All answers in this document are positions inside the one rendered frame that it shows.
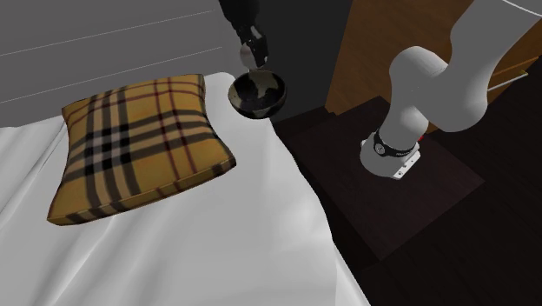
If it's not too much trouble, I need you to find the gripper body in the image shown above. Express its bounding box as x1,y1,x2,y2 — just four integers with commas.
217,0,261,37

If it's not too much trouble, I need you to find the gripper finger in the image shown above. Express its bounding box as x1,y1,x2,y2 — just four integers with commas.
238,32,256,71
250,25,270,70

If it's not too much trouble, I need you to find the black and white bowl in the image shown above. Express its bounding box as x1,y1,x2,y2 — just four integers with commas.
228,69,288,121

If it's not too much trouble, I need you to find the brown wooden cabinet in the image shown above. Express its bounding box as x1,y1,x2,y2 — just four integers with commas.
323,0,542,135

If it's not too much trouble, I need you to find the yellow plaid pillow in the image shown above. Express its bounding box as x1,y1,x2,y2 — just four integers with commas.
46,73,238,227

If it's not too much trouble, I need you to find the dark robot stand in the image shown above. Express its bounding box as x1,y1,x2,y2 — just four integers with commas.
272,95,486,272

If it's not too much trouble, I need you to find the bed with white sheet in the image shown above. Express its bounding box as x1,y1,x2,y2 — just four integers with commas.
0,70,372,306

